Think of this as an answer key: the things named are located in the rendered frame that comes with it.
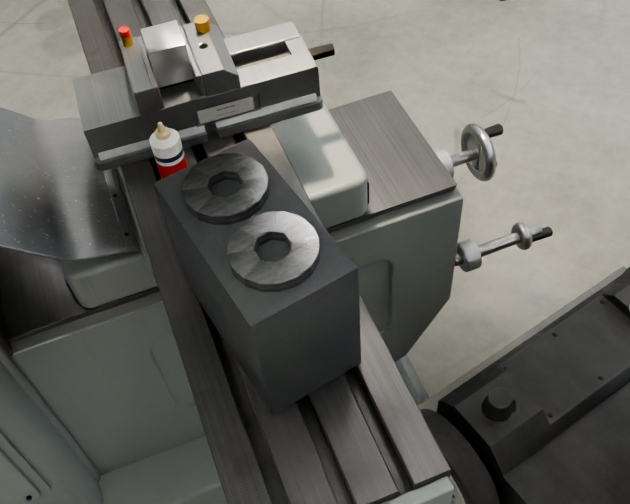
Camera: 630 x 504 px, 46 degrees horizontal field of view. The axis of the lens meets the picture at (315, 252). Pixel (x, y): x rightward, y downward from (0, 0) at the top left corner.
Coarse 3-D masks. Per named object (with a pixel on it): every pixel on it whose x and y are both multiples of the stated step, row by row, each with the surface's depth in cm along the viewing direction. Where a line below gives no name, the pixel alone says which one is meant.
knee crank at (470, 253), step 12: (516, 228) 148; (528, 228) 147; (540, 228) 149; (468, 240) 146; (492, 240) 148; (504, 240) 147; (516, 240) 148; (528, 240) 146; (456, 252) 148; (468, 252) 144; (480, 252) 146; (492, 252) 147; (456, 264) 146; (468, 264) 144; (480, 264) 145
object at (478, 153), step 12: (468, 132) 146; (480, 132) 142; (492, 132) 143; (468, 144) 149; (480, 144) 142; (492, 144) 142; (444, 156) 143; (456, 156) 145; (468, 156) 146; (480, 156) 146; (492, 156) 142; (468, 168) 151; (480, 168) 148; (492, 168) 143; (480, 180) 148
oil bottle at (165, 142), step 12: (156, 132) 98; (168, 132) 99; (156, 144) 99; (168, 144) 99; (180, 144) 100; (156, 156) 100; (168, 156) 100; (180, 156) 101; (168, 168) 101; (180, 168) 102
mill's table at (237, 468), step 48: (96, 0) 139; (144, 0) 134; (192, 0) 133; (96, 48) 126; (144, 192) 105; (144, 240) 100; (192, 336) 90; (192, 384) 86; (240, 384) 88; (336, 384) 85; (384, 384) 85; (240, 432) 82; (288, 432) 82; (336, 432) 82; (384, 432) 84; (240, 480) 79; (288, 480) 79; (336, 480) 81; (384, 480) 78; (432, 480) 79
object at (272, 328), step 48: (240, 144) 83; (192, 192) 77; (240, 192) 77; (288, 192) 78; (192, 240) 75; (240, 240) 73; (288, 240) 73; (192, 288) 92; (240, 288) 71; (288, 288) 71; (336, 288) 72; (240, 336) 76; (288, 336) 73; (336, 336) 79; (288, 384) 80
